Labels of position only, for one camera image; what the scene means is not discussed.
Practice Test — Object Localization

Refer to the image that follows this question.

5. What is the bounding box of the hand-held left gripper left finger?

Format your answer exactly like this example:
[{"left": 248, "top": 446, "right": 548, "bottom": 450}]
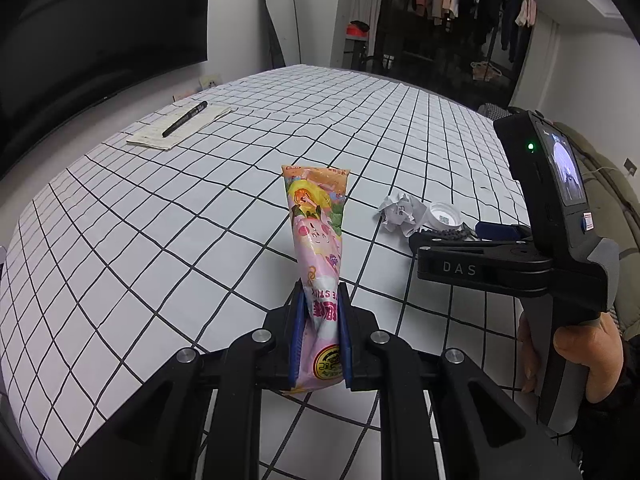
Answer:
[{"left": 57, "top": 280, "right": 306, "bottom": 480}]

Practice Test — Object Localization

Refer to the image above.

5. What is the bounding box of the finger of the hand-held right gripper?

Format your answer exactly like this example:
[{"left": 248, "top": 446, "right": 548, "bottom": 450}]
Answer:
[
  {"left": 409, "top": 234, "right": 532, "bottom": 255},
  {"left": 474, "top": 222, "right": 533, "bottom": 241}
]

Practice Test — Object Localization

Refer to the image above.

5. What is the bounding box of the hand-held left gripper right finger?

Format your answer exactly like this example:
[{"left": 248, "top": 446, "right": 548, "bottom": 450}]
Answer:
[{"left": 337, "top": 282, "right": 583, "bottom": 480}]

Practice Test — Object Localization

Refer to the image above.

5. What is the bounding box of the black beaded hair clip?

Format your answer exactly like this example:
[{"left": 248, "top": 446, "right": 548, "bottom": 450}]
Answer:
[{"left": 422, "top": 227, "right": 476, "bottom": 241}]

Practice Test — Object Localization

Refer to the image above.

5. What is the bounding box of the pink snack packet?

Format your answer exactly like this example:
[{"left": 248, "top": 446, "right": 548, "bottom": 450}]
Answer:
[{"left": 280, "top": 164, "right": 350, "bottom": 393}]

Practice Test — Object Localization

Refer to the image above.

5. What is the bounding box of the person's right forearm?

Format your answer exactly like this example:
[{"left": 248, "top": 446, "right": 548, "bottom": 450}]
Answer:
[{"left": 570, "top": 310, "right": 640, "bottom": 480}]

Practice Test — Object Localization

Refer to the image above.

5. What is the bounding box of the person's right hand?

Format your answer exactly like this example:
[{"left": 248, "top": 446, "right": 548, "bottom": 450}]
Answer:
[{"left": 516, "top": 310, "right": 625, "bottom": 406}]

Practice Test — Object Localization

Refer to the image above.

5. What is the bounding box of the white round lid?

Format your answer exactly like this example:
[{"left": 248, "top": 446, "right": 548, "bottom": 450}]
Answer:
[{"left": 424, "top": 202, "right": 466, "bottom": 231}]

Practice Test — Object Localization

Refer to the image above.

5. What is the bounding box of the crumpled white paper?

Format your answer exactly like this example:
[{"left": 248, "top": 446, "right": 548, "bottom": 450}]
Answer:
[{"left": 376, "top": 192, "right": 428, "bottom": 236}]

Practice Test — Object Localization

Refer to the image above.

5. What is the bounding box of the olive green sofa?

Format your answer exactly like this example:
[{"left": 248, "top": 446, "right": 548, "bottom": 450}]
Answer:
[{"left": 565, "top": 122, "right": 640, "bottom": 251}]

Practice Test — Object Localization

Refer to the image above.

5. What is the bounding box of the clothes hanger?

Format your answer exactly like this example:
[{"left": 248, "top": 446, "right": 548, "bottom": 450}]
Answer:
[{"left": 471, "top": 60, "right": 503, "bottom": 82}]

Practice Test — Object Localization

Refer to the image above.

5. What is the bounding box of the dark side table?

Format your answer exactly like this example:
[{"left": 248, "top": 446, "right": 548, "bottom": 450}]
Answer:
[{"left": 345, "top": 37, "right": 371, "bottom": 71}]

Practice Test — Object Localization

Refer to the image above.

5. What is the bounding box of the black marker pen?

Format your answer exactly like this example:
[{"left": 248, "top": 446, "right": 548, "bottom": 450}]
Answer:
[{"left": 161, "top": 101, "right": 208, "bottom": 138}]

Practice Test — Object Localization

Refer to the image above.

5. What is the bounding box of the white paper notepad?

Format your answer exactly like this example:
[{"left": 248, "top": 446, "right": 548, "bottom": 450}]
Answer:
[{"left": 126, "top": 103, "right": 233, "bottom": 151}]

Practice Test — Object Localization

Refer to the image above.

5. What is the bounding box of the leaning tall mirror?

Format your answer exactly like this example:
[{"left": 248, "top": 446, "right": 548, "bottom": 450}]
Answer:
[{"left": 261, "top": 0, "right": 302, "bottom": 68}]

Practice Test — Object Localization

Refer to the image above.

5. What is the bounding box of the large black curved television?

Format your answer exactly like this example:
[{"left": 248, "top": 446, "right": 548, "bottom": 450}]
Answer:
[{"left": 0, "top": 0, "right": 210, "bottom": 181}]

